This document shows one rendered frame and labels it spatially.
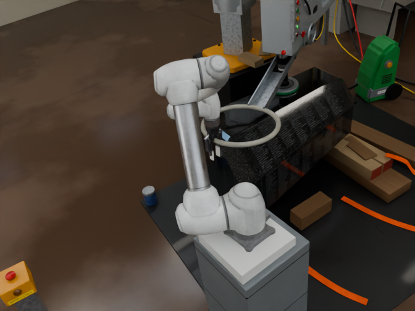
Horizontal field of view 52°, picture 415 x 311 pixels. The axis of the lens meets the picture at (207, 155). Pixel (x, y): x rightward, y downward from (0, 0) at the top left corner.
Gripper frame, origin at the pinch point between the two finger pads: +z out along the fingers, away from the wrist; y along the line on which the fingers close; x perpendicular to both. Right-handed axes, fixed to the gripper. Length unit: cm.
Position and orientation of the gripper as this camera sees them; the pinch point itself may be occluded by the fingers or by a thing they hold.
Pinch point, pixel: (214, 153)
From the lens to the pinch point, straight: 254.2
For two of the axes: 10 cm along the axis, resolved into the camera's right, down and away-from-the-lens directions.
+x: -6.9, -3.8, 6.2
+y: 7.2, -4.5, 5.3
